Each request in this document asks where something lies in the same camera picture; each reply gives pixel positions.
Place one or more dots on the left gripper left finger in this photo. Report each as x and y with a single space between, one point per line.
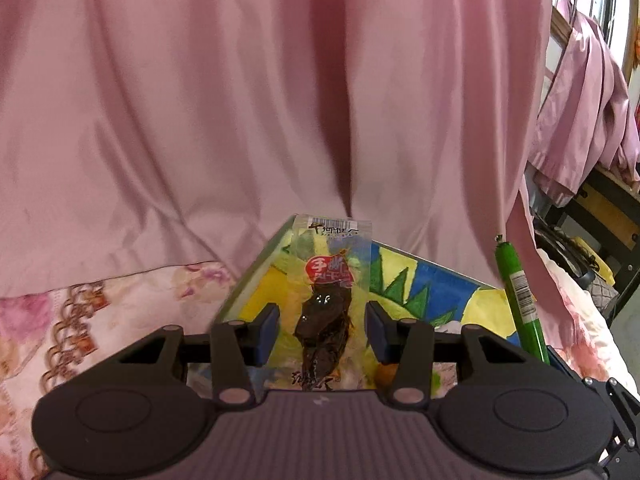
231 348

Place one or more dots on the pink satin sheet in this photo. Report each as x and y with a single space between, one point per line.
144 133

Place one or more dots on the orange tangerine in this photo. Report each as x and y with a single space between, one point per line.
384 375

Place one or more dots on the hanging pink curtain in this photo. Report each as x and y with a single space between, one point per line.
586 118

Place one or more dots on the grey tray with dinosaur drawing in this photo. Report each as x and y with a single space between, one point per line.
404 285

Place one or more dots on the dark wooden desk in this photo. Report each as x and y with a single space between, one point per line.
605 213

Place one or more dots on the green sausage stick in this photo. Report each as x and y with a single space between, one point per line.
521 300

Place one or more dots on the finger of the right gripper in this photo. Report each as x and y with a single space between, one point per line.
557 362

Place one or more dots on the floral bed cover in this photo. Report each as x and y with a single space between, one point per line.
51 337

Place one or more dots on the dried meat clear packet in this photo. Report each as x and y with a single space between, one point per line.
319 277

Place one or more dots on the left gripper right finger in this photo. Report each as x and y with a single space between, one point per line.
413 345

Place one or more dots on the black bag by bed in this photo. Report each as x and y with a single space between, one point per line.
579 261

